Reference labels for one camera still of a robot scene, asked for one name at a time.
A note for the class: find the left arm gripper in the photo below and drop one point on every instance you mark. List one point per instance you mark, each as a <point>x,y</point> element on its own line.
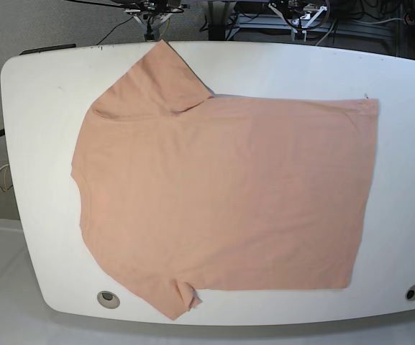
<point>301,17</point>

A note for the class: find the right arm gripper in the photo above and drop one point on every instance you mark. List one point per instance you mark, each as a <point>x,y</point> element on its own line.
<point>151,15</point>

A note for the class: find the peach pink T-shirt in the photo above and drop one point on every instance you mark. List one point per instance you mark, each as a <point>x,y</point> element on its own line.
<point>182,190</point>

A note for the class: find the black bar behind table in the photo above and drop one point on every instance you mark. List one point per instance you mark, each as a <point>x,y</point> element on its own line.
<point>47,49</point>

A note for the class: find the left round table grommet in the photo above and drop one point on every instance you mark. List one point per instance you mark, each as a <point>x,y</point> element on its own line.
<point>108,300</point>

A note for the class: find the round table grommet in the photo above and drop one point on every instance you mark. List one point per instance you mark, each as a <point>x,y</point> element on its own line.
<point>108,300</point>
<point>410,294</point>

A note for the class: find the right round table grommet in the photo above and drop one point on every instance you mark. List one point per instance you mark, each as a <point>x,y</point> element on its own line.
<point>410,294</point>

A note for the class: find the aluminium frame rail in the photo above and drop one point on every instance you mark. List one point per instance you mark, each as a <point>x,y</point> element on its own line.
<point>382,30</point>

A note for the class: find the black table leg post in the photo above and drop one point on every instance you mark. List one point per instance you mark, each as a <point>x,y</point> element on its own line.
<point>217,15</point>

